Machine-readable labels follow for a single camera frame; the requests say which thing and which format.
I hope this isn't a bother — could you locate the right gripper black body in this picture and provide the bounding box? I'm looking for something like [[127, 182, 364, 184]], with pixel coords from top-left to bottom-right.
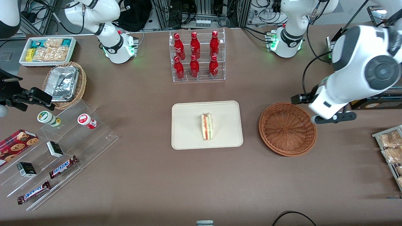
[[0, 69, 24, 103]]

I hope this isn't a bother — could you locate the triangular sandwich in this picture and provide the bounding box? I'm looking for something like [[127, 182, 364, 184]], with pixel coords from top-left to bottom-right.
[[201, 113, 214, 141]]

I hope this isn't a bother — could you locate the brown round wicker basket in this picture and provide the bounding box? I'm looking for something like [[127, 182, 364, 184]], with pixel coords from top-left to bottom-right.
[[258, 102, 318, 157]]

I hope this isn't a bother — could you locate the light tan wicker basket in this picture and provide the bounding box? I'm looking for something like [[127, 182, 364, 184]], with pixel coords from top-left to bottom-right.
[[42, 61, 87, 110]]

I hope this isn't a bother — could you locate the grey tray of crackers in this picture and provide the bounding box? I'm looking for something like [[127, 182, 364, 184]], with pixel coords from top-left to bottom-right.
[[372, 125, 402, 192]]

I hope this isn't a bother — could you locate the cream rectangular tray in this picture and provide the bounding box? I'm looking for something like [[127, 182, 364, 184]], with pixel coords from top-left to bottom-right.
[[171, 100, 244, 150]]

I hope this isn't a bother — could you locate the green lid white cup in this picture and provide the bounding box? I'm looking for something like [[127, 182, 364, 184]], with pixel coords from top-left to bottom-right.
[[37, 111, 62, 128]]

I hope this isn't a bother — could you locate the silver foil container stack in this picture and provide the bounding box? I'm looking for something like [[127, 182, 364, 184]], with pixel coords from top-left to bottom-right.
[[44, 65, 80, 103]]

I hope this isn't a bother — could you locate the white rectangular snack bin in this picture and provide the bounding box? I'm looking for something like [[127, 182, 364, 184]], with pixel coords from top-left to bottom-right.
[[19, 36, 77, 67]]

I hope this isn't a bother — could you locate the red tartan cookie box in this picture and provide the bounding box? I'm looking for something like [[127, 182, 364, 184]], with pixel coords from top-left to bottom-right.
[[0, 129, 40, 167]]

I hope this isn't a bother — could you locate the large clear cracker bag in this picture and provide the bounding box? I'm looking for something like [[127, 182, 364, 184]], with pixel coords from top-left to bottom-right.
[[32, 46, 69, 62]]

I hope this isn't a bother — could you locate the red lid white cup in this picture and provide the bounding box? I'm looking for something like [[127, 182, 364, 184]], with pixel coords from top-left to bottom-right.
[[77, 114, 98, 130]]

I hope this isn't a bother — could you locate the small clear cracker bag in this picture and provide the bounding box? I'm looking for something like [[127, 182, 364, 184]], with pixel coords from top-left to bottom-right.
[[44, 38, 64, 48]]

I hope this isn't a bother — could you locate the small black carton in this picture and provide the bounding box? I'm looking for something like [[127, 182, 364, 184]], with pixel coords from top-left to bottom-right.
[[16, 162, 37, 178], [46, 141, 64, 158]]

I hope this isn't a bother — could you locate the clear acrylic stepped shelf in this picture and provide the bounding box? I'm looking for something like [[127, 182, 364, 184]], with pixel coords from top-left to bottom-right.
[[0, 100, 119, 212]]

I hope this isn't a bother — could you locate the snickers bar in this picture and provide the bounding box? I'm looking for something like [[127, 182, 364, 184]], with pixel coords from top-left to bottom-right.
[[48, 155, 79, 180], [17, 180, 52, 205]]

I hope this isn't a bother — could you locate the red cola bottle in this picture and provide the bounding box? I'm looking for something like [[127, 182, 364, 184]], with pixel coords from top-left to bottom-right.
[[173, 56, 185, 80], [173, 33, 186, 61], [190, 31, 201, 59], [209, 55, 219, 79], [209, 30, 220, 58], [189, 55, 200, 78]]

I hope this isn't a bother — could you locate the clear acrylic bottle rack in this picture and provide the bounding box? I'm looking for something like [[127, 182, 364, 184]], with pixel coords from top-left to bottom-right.
[[169, 28, 226, 83]]

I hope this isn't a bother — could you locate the black bag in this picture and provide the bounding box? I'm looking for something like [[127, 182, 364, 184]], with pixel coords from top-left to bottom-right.
[[114, 0, 153, 32]]

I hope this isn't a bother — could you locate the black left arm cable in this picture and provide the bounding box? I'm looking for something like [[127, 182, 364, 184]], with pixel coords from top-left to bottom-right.
[[301, 50, 333, 96]]

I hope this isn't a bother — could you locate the black looped cable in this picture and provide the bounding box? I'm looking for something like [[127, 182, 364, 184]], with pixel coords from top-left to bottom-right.
[[271, 211, 318, 226]]

